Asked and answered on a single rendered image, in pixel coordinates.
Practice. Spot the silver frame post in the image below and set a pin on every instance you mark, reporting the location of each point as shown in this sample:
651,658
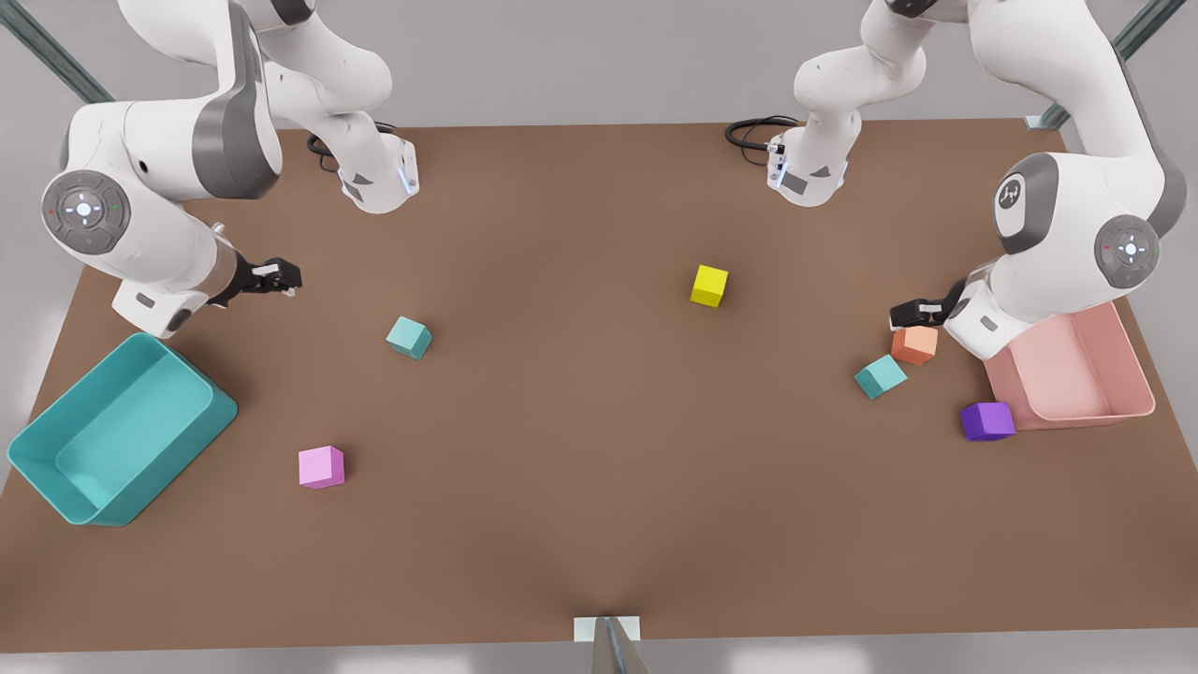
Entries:
1114,51
56,51
613,646

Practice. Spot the yellow cube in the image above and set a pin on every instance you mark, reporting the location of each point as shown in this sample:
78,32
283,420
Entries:
708,285

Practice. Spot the orange cube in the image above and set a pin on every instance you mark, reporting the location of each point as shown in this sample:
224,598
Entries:
914,345

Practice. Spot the pink plastic bin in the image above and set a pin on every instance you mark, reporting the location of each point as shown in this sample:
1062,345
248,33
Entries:
1076,374

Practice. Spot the light blue cube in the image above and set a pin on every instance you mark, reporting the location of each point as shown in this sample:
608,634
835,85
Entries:
880,376
409,337

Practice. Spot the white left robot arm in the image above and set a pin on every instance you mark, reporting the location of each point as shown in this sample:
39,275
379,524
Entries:
1058,187

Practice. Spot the teal plastic bin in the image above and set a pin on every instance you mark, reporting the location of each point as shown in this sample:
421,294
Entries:
122,431

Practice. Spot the purple cube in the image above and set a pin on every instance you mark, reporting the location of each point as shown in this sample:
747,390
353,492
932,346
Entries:
987,421

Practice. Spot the pink cube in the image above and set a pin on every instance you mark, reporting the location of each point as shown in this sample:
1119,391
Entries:
321,467

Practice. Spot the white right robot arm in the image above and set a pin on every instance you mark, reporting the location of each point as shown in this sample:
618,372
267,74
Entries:
168,150

